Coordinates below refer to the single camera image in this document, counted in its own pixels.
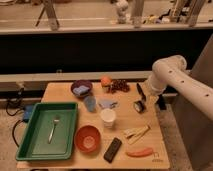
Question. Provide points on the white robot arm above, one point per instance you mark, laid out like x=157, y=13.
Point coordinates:
x=170, y=71

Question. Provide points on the black brush with round head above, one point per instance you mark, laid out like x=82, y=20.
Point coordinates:
x=139, y=105

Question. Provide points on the green plastic tray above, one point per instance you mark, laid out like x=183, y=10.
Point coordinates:
x=34, y=144

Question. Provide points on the orange fruit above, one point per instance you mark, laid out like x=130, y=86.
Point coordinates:
x=106, y=81

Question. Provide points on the bunch of dark grapes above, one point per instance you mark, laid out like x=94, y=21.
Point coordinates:
x=119, y=85

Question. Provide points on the blue cloth piece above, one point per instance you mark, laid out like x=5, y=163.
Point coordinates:
x=107, y=103

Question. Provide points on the blue plastic cup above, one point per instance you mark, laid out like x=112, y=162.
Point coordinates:
x=90, y=103

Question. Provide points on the blue sponge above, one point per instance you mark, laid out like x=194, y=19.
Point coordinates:
x=80, y=90

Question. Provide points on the white paper cup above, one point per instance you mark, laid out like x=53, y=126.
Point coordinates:
x=108, y=117

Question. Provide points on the purple bowl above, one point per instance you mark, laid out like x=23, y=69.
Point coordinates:
x=79, y=83

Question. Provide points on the wooden table board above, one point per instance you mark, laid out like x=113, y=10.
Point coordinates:
x=126, y=118

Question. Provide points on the beige wooden clip tool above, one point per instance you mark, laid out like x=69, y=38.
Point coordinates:
x=134, y=134

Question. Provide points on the orange bowl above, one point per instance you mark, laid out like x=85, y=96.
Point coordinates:
x=87, y=139

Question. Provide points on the metal spoon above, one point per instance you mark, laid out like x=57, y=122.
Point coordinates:
x=55, y=122

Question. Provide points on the black remote control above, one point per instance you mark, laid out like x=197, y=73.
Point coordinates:
x=112, y=150

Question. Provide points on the orange carrot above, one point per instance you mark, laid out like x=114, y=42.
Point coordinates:
x=142, y=153

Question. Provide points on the blue power box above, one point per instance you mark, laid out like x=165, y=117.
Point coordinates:
x=27, y=113

